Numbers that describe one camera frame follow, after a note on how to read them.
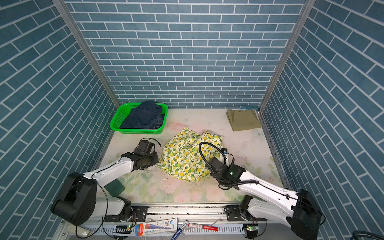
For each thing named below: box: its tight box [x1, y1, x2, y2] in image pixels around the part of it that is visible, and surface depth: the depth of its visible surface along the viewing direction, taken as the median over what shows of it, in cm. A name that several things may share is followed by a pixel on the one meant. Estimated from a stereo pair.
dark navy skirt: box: [119, 100, 165, 130], surface depth 110 cm
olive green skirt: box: [225, 109, 262, 132], surface depth 117 cm
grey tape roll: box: [66, 224, 92, 238], surface depth 68 cm
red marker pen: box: [188, 223, 219, 232], surface depth 71 cm
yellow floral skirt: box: [157, 127, 224, 182], surface depth 93 cm
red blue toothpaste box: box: [135, 218, 178, 237], surface depth 71 cm
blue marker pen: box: [170, 219, 189, 240], surface depth 69 cm
